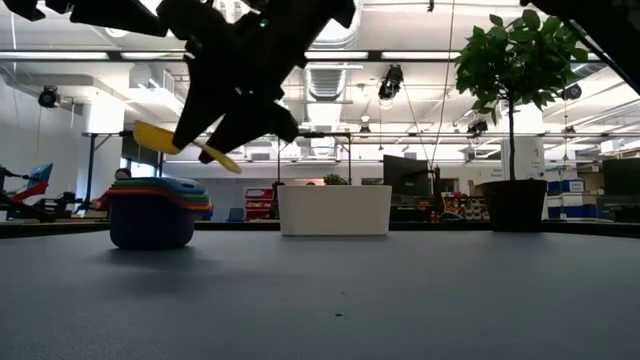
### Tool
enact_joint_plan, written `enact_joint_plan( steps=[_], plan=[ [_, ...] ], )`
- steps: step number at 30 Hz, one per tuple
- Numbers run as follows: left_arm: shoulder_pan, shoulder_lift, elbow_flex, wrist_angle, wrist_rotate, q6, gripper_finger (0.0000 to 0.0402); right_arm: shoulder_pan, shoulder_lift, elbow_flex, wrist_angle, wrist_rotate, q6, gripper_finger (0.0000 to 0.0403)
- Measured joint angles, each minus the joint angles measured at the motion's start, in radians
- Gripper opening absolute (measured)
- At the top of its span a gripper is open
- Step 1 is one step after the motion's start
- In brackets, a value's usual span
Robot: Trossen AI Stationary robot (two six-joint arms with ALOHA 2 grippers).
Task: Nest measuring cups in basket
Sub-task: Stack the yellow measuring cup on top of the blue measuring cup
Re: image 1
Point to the black monitor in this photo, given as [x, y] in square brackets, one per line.
[405, 175]

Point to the green measuring cup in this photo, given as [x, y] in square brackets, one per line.
[200, 197]

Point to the black overhead rig beam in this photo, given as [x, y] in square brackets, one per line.
[115, 55]

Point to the white plastic basket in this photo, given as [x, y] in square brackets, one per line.
[335, 210]

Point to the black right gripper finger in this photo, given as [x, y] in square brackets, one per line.
[250, 125]
[202, 112]

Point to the yellow measuring cup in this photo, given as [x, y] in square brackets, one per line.
[150, 136]

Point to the orange measuring cup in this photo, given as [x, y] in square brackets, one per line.
[205, 206]

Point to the black background rig frame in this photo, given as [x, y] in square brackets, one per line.
[320, 134]

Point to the dark wide monitor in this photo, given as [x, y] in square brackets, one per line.
[621, 177]

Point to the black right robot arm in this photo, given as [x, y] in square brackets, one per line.
[610, 30]

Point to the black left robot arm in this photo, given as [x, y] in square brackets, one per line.
[115, 15]

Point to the blue storage bins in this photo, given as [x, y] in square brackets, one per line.
[565, 186]

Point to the silver ceiling air duct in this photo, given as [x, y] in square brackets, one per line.
[327, 80]

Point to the small green plant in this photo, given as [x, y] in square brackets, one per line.
[334, 179]

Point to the red and blue robot rig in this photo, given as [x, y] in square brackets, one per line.
[37, 187]

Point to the red storage bins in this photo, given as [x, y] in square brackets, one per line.
[260, 200]

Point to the purple measuring cup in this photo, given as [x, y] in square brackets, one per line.
[150, 225]

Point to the green plant in black pot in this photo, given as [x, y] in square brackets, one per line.
[520, 60]

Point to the black ceiling camera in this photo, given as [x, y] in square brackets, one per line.
[391, 82]
[571, 91]
[49, 96]

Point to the red measuring cup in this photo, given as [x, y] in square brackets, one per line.
[150, 193]

